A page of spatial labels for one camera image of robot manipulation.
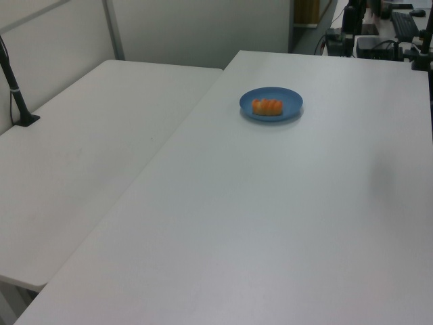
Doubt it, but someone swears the orange bread roll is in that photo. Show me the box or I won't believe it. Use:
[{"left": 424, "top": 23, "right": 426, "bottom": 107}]
[{"left": 252, "top": 97, "right": 284, "bottom": 116}]

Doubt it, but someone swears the blue round plate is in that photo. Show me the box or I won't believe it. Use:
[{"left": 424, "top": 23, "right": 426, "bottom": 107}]
[{"left": 239, "top": 87, "right": 304, "bottom": 123}]

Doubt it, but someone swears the black device with green part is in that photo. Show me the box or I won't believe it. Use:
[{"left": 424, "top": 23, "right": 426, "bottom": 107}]
[{"left": 325, "top": 28, "right": 355, "bottom": 58}]

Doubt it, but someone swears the brown wooden cabinet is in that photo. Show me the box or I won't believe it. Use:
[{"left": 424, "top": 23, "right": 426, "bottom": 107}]
[{"left": 293, "top": 0, "right": 321, "bottom": 26}]

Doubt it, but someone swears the black flat electronics box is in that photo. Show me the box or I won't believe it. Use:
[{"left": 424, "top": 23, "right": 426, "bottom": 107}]
[{"left": 356, "top": 36, "right": 405, "bottom": 62}]

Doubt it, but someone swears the black monitor stand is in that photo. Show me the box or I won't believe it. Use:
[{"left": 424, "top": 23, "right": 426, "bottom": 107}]
[{"left": 341, "top": 0, "right": 367, "bottom": 35}]

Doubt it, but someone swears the black computer keyboard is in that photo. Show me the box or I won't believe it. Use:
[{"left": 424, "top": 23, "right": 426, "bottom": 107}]
[{"left": 390, "top": 12, "right": 419, "bottom": 39}]

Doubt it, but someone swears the grey metal partition post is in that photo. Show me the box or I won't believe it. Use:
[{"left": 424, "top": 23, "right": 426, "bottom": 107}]
[{"left": 101, "top": 0, "right": 127, "bottom": 62}]

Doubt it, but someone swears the black camera stand pole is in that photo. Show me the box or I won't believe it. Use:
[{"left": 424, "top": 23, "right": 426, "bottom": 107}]
[{"left": 0, "top": 33, "right": 41, "bottom": 128}]

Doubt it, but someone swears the black clamp camera stand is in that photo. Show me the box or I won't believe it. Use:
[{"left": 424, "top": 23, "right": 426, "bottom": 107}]
[{"left": 410, "top": 29, "right": 433, "bottom": 72}]

